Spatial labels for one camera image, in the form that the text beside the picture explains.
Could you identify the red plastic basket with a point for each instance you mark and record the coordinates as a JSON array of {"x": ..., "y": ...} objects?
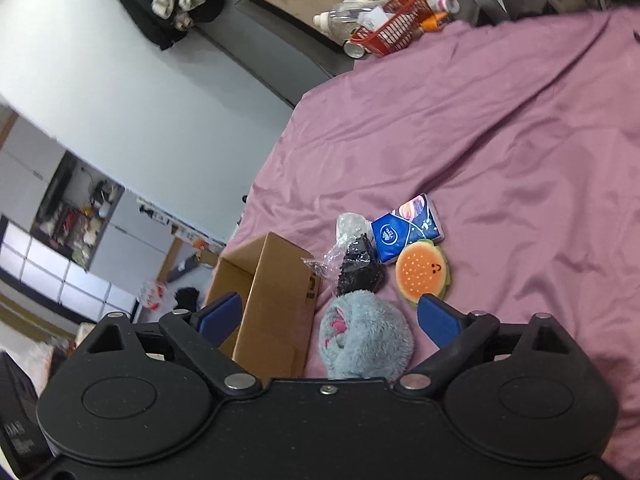
[{"x": 395, "y": 22}]

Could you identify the grey fluffy plush toy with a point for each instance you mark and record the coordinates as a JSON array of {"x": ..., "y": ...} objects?
[{"x": 367, "y": 337}]

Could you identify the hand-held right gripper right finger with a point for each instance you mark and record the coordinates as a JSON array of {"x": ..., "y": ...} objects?
[{"x": 440, "y": 321}]

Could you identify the pink bed sheet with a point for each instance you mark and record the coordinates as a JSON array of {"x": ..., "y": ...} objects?
[{"x": 450, "y": 185}]

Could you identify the black item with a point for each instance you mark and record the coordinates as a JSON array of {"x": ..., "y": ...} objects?
[{"x": 357, "y": 257}]

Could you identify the white cabinet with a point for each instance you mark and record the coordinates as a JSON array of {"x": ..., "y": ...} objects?
[{"x": 65, "y": 240}]

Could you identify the metal can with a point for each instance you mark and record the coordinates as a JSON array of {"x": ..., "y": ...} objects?
[{"x": 354, "y": 49}]

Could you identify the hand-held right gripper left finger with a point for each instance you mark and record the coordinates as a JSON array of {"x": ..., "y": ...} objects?
[{"x": 220, "y": 316}]

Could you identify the orange bottle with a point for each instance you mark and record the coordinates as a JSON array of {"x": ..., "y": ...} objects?
[{"x": 433, "y": 22}]

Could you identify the blue tissue pack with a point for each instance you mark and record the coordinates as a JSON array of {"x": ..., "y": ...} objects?
[{"x": 407, "y": 232}]

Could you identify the pink capped bottle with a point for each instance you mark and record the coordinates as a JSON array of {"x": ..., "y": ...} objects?
[{"x": 447, "y": 4}]

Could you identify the hamburger plush toy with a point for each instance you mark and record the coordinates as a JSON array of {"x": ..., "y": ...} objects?
[{"x": 423, "y": 275}]

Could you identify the brown cardboard box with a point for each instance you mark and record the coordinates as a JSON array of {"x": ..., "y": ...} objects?
[{"x": 272, "y": 305}]

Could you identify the clear plastic bottle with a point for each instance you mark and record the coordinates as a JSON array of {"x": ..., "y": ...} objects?
[{"x": 345, "y": 17}]

